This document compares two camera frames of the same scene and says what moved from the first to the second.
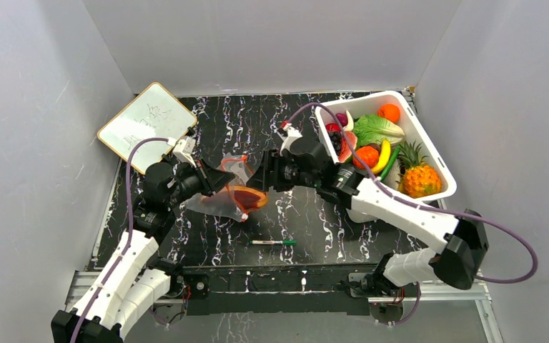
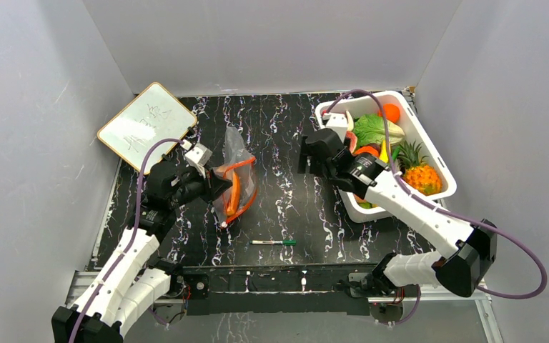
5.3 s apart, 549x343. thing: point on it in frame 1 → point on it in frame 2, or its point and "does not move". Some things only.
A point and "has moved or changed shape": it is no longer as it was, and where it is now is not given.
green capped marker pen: (273, 242) does not move
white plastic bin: (369, 105) does not move
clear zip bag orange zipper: (226, 202) has moved or changed shape
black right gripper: (271, 170) → (311, 154)
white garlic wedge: (349, 126) does not move
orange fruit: (389, 111) does not move
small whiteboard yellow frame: (154, 113) does not move
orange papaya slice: (250, 198) → (234, 201)
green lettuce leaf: (373, 129) does not move
